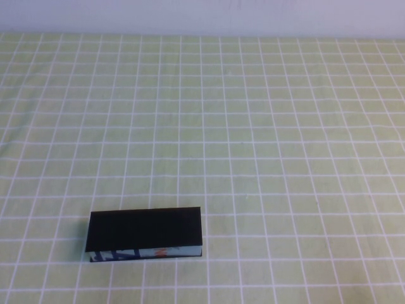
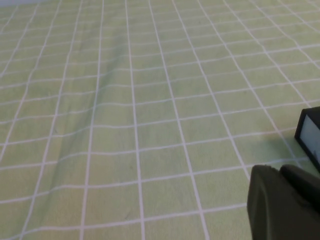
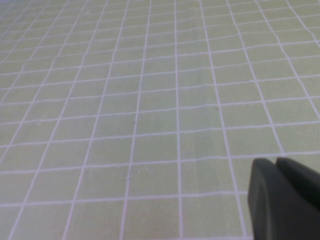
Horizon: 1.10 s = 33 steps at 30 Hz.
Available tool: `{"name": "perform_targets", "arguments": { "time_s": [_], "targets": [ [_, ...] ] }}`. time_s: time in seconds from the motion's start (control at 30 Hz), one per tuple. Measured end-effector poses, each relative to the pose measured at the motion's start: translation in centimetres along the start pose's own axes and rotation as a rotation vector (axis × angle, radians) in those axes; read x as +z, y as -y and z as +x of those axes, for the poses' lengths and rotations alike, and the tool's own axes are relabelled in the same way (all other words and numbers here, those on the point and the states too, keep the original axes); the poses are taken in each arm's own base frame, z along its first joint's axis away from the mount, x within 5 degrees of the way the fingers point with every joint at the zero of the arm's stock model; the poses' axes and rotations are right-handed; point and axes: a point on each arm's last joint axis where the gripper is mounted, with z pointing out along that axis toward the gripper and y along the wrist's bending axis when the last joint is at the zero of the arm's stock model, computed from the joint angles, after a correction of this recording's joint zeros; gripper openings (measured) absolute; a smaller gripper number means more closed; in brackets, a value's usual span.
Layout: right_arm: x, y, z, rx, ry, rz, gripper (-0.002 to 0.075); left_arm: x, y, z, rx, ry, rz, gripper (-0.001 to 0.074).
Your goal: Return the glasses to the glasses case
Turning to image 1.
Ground black glasses case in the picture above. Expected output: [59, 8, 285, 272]
[85, 206, 203, 263]

